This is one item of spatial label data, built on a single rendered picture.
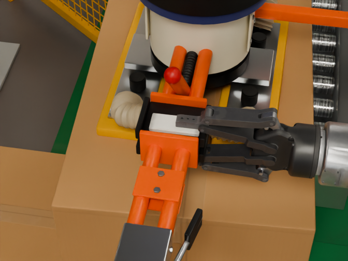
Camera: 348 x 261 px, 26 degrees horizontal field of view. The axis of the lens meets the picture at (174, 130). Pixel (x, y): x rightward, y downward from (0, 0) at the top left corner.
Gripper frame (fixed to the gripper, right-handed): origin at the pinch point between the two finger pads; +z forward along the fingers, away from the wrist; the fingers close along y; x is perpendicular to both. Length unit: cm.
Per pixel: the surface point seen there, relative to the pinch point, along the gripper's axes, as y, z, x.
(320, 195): 75, -29, 52
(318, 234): 120, -34, 72
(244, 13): -8.3, -7.6, 18.2
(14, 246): 65, 40, 18
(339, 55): 61, -31, 90
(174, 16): -8.5, 2.6, 15.7
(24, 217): 65, 40, 26
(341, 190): 72, -34, 52
